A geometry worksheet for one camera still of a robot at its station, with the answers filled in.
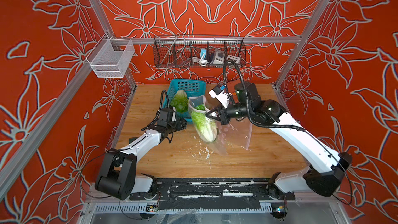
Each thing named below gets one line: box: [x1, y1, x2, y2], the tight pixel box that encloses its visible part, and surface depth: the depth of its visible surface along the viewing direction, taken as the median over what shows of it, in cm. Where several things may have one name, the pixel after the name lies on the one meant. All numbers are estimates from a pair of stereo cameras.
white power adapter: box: [212, 49, 225, 65], surface depth 94 cm
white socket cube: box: [226, 54, 241, 64], surface depth 97 cm
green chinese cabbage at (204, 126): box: [190, 103, 218, 143], surface depth 67 cm
